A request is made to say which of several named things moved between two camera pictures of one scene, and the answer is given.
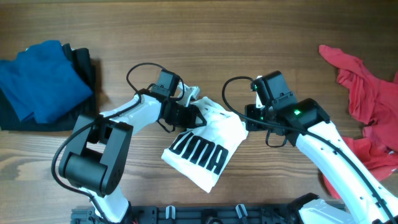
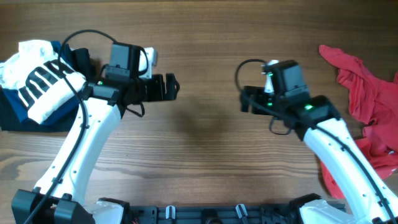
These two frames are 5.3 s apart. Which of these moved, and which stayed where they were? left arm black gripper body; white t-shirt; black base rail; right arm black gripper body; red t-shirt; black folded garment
Moved: white t-shirt; right arm black gripper body; left arm black gripper body
Stayed: black base rail; red t-shirt; black folded garment
